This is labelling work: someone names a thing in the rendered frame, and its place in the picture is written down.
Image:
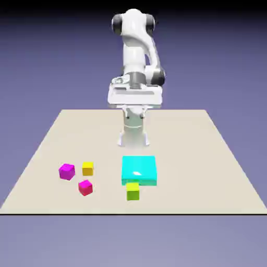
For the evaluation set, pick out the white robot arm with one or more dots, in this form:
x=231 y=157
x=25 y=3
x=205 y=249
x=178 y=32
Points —
x=133 y=41

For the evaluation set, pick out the small yellow cube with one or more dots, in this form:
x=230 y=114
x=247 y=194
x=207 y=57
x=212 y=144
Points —
x=87 y=169

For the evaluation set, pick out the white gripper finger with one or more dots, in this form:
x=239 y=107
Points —
x=126 y=113
x=142 y=113

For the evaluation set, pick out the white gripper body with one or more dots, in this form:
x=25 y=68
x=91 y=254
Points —
x=135 y=99

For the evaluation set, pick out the small pink cube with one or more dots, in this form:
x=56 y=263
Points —
x=85 y=187

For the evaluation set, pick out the small lime green cube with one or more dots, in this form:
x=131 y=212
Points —
x=132 y=193

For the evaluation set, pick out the small magenta cube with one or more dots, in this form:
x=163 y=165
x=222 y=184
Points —
x=66 y=171

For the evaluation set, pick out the large cyan box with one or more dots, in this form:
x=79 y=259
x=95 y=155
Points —
x=138 y=169

